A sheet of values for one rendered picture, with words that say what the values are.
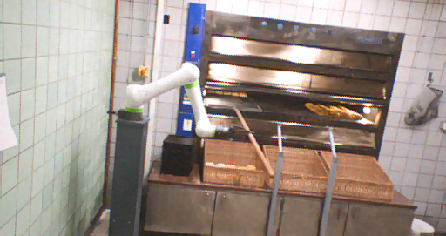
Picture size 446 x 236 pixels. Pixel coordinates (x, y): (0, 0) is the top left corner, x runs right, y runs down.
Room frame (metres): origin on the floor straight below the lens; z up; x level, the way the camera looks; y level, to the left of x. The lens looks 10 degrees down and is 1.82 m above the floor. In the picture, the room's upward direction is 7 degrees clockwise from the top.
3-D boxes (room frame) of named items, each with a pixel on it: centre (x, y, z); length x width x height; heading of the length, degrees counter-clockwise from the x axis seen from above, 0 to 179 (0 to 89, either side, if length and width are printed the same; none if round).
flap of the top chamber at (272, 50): (3.70, -0.73, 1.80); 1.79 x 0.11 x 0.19; 94
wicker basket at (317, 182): (3.44, -0.78, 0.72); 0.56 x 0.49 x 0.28; 95
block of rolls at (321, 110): (4.18, -1.27, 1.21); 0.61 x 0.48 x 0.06; 4
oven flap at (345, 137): (3.70, -0.73, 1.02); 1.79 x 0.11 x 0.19; 94
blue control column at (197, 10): (4.55, 0.39, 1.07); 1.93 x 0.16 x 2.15; 4
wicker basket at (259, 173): (3.40, -0.18, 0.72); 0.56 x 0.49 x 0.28; 95
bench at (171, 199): (3.41, -0.64, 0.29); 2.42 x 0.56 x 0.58; 94
